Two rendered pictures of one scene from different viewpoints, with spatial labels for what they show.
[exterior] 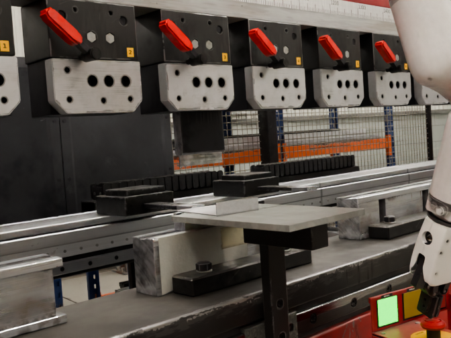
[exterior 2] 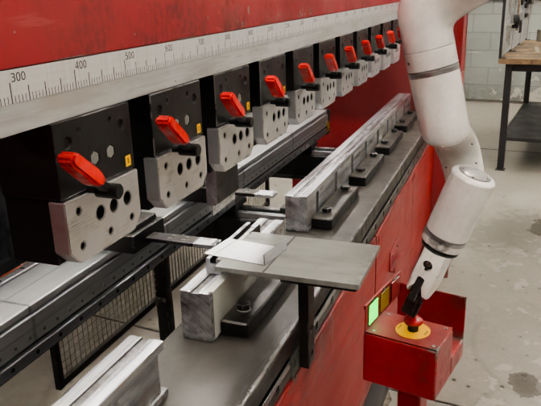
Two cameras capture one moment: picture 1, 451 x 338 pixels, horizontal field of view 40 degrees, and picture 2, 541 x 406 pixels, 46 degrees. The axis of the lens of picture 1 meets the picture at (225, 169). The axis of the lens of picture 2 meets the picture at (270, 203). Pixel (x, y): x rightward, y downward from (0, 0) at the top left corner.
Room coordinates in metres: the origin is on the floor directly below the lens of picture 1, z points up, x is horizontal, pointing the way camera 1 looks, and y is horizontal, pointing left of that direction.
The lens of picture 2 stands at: (0.04, 0.47, 1.47)
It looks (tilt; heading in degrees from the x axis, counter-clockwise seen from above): 18 degrees down; 334
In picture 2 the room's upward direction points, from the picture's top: 2 degrees counter-clockwise
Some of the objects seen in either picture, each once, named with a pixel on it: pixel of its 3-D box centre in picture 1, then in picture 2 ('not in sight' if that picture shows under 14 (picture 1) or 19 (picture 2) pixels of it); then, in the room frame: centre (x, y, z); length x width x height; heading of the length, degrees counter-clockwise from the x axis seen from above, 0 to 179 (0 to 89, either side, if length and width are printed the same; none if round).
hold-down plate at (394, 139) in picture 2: not in sight; (389, 142); (2.02, -1.03, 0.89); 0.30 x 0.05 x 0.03; 133
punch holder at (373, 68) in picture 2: not in sight; (364, 50); (1.91, -0.82, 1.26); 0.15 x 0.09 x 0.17; 133
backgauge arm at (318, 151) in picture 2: not in sight; (278, 158); (2.31, -0.69, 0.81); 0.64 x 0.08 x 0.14; 43
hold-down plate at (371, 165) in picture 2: not in sight; (367, 168); (1.75, -0.73, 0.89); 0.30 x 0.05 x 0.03; 133
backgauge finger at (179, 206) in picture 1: (156, 200); (158, 233); (1.22, 0.14, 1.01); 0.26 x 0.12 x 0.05; 43
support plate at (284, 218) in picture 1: (264, 215); (299, 258); (1.00, -0.06, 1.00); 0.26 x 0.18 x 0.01; 43
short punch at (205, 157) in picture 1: (199, 138); (222, 183); (1.11, 0.04, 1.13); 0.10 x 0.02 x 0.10; 133
